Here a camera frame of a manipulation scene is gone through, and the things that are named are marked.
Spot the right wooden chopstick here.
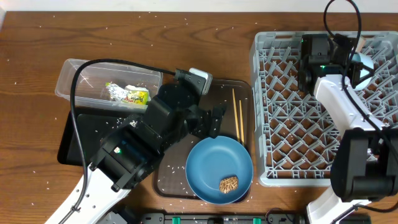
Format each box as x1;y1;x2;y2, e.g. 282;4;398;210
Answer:
239;100;245;146

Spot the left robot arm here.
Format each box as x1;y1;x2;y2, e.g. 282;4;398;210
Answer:
47;82;226;223

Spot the large blue plate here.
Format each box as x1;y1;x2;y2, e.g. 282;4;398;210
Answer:
185;136;254;205

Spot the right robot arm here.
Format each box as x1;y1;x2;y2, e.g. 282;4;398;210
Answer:
298;34;397;223

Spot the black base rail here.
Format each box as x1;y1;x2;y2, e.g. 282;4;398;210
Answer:
105;208;312;224

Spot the light blue plastic cup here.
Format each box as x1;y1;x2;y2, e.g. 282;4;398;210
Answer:
350;53;374;91

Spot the brown food chunk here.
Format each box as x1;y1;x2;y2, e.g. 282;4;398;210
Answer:
219;175;239;194

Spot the left wooden chopstick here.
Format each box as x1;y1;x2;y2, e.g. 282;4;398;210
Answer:
232;88;240;142

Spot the foil ball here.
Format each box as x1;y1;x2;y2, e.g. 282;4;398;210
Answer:
105;83;128;101

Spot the grey plastic dishwasher rack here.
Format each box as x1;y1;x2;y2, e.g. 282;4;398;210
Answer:
249;31;397;187

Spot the yellow snack wrapper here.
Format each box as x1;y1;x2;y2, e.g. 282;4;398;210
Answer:
123;90;150;105

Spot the clear plastic bin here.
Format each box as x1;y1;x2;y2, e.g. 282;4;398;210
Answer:
55;58;164;113

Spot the black plastic tray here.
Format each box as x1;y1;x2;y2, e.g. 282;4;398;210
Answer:
57;108;150;166

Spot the wooden chopstick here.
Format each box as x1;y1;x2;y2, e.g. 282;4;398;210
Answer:
239;100;245;146
232;88;240;142

